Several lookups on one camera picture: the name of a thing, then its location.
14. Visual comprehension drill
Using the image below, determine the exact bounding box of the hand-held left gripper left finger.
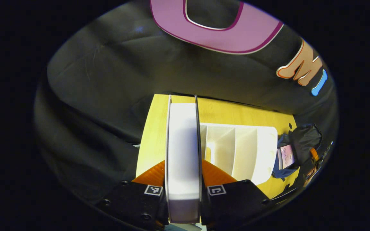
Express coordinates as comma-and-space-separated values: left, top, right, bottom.
96, 160, 169, 230

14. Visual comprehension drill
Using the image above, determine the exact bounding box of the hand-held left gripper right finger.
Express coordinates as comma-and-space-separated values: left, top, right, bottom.
200, 159, 270, 227

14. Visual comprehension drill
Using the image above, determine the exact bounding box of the blue schoolbag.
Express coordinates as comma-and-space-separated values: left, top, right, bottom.
272, 124, 323, 180

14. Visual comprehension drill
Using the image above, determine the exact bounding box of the pink book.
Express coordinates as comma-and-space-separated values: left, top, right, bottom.
277, 144, 295, 170

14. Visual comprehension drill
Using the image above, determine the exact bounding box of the white bookshelf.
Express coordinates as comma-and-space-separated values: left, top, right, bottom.
199, 123, 278, 186

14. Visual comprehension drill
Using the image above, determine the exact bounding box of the black book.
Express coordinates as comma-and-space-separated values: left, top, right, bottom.
165, 94, 203, 224

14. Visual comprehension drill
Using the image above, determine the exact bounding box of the black backdrop cloth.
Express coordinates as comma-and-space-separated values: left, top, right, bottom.
34, 0, 338, 206

